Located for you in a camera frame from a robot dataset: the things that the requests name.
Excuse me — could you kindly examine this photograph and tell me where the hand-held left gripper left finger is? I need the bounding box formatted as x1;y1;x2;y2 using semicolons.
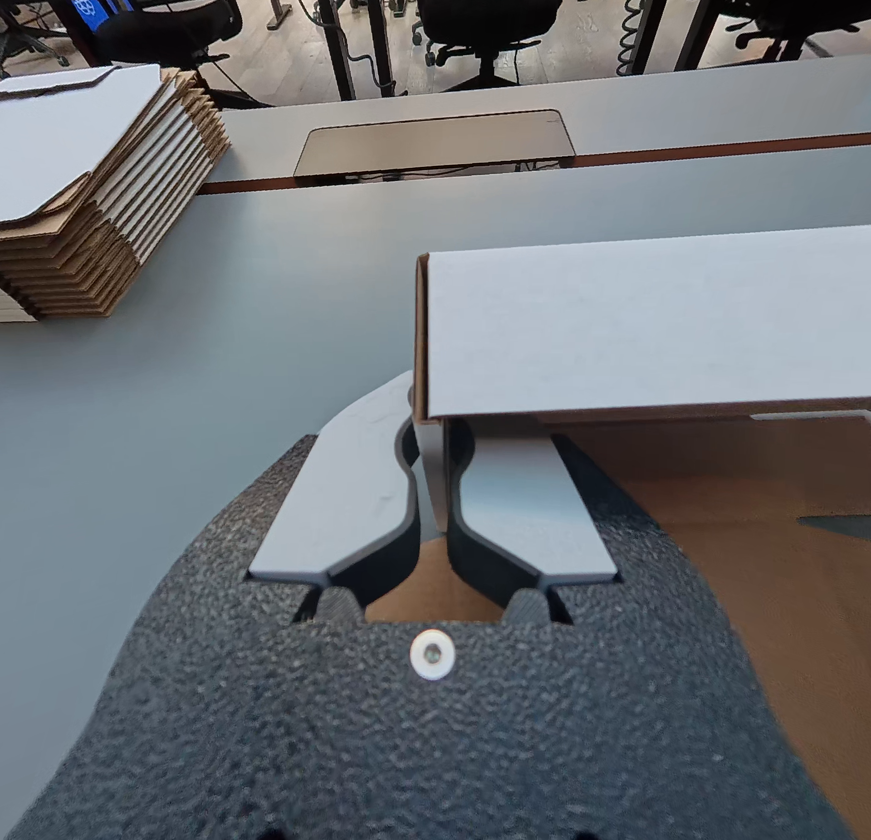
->
248;371;421;623

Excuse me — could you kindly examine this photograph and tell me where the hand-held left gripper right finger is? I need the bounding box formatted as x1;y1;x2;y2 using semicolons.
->
444;418;620;625

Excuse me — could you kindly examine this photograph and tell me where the white cardboard box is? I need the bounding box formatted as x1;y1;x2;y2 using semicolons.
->
364;224;871;840

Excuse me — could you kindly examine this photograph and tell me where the stack of flat cardboard sheets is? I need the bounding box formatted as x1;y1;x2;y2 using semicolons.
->
0;63;232;324

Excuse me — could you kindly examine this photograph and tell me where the black office chair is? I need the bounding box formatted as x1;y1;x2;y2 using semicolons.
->
0;6;70;80
410;0;564;94
714;0;871;65
88;0;273;109

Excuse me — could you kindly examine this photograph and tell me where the blue bin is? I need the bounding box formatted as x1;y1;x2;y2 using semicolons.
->
71;0;133;36

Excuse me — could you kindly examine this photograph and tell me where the desk cable flap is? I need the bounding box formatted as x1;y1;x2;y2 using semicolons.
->
293;108;577;177

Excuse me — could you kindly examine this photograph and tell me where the black coiled cable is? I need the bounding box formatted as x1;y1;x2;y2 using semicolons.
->
614;0;649;77

